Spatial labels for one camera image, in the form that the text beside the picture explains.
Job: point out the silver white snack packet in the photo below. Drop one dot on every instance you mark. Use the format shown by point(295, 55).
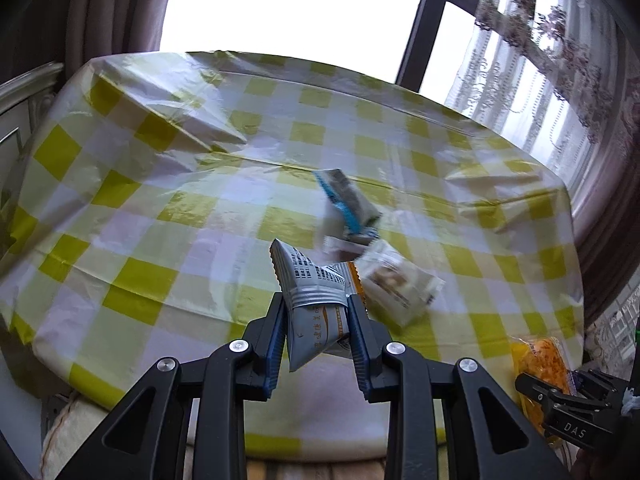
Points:
point(315, 310)

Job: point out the beige snack packet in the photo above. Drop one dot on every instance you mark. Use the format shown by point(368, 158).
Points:
point(395, 285)

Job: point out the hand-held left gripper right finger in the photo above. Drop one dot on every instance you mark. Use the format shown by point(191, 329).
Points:
point(357, 350)

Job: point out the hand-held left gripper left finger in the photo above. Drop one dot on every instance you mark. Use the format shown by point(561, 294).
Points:
point(276, 350)

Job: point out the dark window frame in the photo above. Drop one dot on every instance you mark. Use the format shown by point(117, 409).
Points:
point(417, 40)

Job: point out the silver blue snack packet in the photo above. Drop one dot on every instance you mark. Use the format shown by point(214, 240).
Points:
point(345, 200)

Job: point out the yellow checkered tablecloth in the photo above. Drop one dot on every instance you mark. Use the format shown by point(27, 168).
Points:
point(150, 210)

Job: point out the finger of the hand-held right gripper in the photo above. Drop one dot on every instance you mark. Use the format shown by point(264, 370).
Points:
point(570, 417)
point(602, 385)

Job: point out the brown curtain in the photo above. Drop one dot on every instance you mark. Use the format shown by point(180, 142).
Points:
point(110, 10)
point(612, 185)

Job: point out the yellow orange pastry packet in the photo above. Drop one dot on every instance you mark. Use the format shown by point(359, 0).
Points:
point(542, 360)

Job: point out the small white snack packet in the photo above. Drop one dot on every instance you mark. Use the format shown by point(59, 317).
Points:
point(342, 246)

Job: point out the white cabinet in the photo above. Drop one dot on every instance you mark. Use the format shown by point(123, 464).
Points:
point(22, 110)

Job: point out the white lace curtain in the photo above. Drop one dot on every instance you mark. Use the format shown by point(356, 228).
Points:
point(525, 60)

